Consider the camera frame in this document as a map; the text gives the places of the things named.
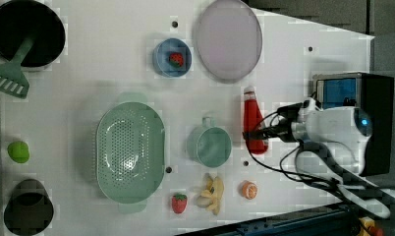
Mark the green round toy fruit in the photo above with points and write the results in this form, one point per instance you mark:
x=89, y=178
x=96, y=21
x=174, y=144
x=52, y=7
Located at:
x=18, y=151

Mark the green slotted spatula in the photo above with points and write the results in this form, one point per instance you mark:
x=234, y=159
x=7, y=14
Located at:
x=12, y=79

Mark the blue bowl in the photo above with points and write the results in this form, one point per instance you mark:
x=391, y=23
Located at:
x=161, y=54

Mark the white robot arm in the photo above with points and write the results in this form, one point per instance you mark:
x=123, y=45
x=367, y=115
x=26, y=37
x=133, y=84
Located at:
x=331, y=152

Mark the black pot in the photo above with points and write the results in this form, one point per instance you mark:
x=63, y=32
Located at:
x=29, y=210

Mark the lilac round plate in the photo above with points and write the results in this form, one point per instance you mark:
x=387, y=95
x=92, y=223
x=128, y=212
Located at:
x=229, y=39

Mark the strawberry toy in bowl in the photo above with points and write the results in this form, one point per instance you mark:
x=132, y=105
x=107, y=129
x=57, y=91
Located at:
x=176, y=59

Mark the strawberry toy on table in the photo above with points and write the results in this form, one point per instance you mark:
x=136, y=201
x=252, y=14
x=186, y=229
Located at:
x=179, y=203

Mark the yellow red emergency button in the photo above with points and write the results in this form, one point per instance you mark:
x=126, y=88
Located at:
x=368, y=228

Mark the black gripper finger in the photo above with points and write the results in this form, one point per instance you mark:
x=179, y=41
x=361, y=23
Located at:
x=265, y=133

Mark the blue metal table frame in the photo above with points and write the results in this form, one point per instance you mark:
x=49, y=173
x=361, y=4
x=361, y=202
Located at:
x=331, y=220

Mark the mint green oval strainer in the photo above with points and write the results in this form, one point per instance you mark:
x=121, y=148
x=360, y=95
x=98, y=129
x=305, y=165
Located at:
x=130, y=152

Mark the mint green mug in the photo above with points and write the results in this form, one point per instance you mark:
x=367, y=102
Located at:
x=208, y=144

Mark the orange slice toy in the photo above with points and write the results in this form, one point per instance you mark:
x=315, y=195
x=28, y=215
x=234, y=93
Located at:
x=249, y=190

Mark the peeled banana toy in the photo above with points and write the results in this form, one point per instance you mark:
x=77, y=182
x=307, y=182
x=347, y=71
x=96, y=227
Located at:
x=210, y=198

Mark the black frying pan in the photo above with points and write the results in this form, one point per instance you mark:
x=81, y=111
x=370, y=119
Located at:
x=18, y=18

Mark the red plush ketchup bottle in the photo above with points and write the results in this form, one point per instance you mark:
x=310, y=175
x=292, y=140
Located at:
x=252, y=116

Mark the toaster oven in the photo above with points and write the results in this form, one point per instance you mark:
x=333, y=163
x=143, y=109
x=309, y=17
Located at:
x=374, y=94

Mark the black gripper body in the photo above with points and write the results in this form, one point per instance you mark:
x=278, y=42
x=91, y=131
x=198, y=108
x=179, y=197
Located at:
x=285, y=130

